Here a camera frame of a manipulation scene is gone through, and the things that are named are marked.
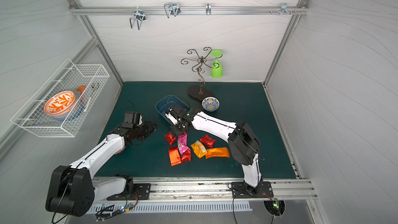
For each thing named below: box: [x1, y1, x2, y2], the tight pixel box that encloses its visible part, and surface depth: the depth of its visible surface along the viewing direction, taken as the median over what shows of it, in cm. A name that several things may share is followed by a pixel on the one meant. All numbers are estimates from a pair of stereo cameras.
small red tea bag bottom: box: [180, 147, 192, 164], surface depth 84 cm
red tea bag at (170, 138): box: [164, 132, 177, 146], surface depth 90 cm
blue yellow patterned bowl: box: [201, 96, 220, 112], surface depth 107 cm
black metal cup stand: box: [180, 47, 223, 102], surface depth 97 cm
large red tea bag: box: [168, 146, 182, 167], surface depth 86 cm
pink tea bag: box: [177, 133, 189, 154], surface depth 87 cm
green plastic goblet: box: [210, 49, 223, 79], surface depth 98 cm
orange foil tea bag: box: [205, 147, 231, 160], surface depth 86 cm
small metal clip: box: [205, 2, 212, 16], surface depth 80 cm
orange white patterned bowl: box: [43, 90, 76, 119], surface depth 64 cm
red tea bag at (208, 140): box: [200, 133, 217, 149], surface depth 90 cm
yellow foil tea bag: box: [190, 140, 208, 159], surface depth 87 cm
